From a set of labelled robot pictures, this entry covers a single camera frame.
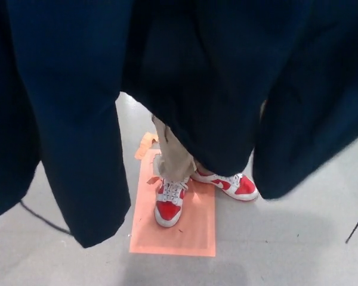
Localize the beige trousers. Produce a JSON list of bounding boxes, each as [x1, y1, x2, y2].
[[151, 112, 197, 183]]

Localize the red and white sneaker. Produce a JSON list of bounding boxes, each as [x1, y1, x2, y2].
[[154, 175, 188, 229], [190, 168, 260, 202]]

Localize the torn orange tape scrap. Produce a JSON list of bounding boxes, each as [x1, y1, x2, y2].
[[134, 132, 159, 160]]

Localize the orange rectangular floor mat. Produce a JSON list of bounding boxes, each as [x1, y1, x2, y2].
[[128, 148, 217, 257]]

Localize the dark teal coat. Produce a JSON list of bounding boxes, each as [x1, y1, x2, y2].
[[0, 0, 358, 250]]

